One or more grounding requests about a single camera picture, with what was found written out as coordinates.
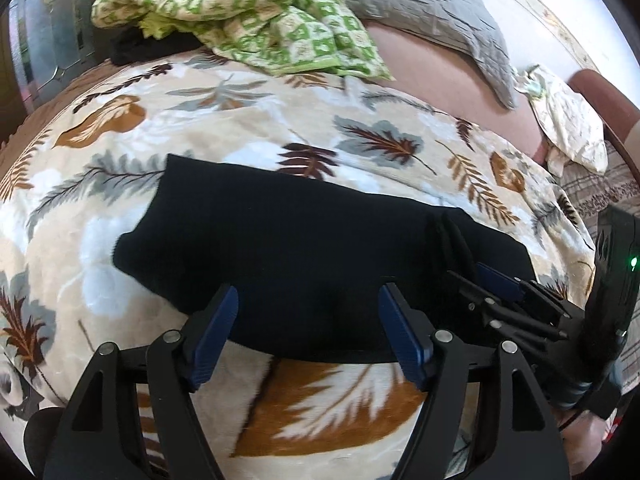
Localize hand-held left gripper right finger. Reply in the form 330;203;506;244
378;282;571;480

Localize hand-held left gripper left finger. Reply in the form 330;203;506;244
44;284;240;480

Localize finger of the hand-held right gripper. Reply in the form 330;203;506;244
475;261;575;322
445;270;571;342

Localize black pants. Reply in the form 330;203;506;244
112;154;538;363

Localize person's right hand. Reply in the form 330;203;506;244
562;405;618;478

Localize striped floral bed sheet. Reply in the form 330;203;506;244
557;142;640;221

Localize white twig print pillow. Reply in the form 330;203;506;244
515;64;610;177

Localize brown headboard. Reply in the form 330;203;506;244
570;69;640;181

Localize pink quilted bed sheet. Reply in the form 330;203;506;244
362;20;551;166

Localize leaf print fleece blanket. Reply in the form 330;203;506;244
0;45;601;480

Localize grey quilted pillow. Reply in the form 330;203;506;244
325;0;518;111

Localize dark cloth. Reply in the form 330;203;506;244
110;25;201;67

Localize green patterned quilt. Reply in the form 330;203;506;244
91;0;396;81

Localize patterned glass door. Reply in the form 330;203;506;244
0;0;101;116

